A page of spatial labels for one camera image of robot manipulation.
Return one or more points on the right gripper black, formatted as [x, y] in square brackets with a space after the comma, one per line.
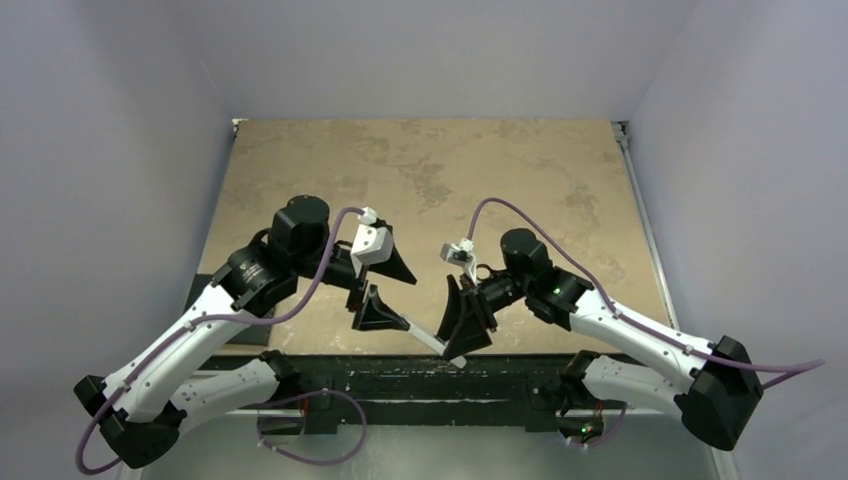
[473, 299]

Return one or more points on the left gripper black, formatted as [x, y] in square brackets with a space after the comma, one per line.
[375, 311]

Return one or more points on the red white remote control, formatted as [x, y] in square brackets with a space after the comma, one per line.
[431, 341]

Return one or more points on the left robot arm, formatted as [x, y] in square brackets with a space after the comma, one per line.
[145, 407]

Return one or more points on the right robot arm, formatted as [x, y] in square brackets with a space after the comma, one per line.
[705, 385]

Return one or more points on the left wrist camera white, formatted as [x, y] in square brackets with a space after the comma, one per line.
[372, 244]

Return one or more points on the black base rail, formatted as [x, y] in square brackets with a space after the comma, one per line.
[533, 391]

